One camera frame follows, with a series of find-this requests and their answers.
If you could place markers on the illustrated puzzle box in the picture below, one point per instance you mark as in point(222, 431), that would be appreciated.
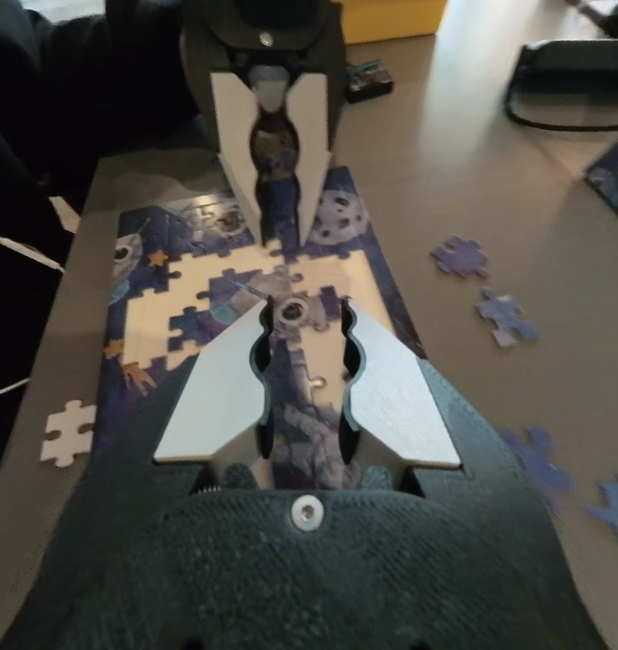
point(616, 183)

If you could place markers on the black power adapter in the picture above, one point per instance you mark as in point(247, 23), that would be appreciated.
point(573, 71)

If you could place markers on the white face-down puzzle piece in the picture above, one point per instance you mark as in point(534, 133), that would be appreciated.
point(68, 431)

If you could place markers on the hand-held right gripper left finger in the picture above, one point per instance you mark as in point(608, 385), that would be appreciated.
point(215, 406)

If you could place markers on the yellow box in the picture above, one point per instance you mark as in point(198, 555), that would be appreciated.
point(395, 20)

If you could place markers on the person's dark clothing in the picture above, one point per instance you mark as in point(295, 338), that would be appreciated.
point(35, 101)

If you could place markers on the purple jigsaw puzzle piece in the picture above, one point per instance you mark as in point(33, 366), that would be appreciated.
point(461, 256)

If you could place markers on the joined spaceship puzzle pieces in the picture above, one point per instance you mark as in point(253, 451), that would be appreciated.
point(222, 299)

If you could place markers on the small black device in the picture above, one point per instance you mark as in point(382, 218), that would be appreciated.
point(370, 84)

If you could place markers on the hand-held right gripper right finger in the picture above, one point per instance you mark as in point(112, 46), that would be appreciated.
point(398, 406)

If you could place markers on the light blue jigsaw puzzle piece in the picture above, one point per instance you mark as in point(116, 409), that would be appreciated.
point(616, 508)

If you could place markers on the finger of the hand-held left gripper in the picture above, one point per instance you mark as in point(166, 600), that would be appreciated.
point(314, 137)
point(233, 132)

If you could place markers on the space jigsaw puzzle board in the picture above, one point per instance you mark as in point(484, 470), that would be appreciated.
point(151, 238)

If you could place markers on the white paper tag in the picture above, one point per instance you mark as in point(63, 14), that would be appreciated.
point(65, 213)

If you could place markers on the spaceship porthole puzzle piece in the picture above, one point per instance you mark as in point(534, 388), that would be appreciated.
point(291, 311)

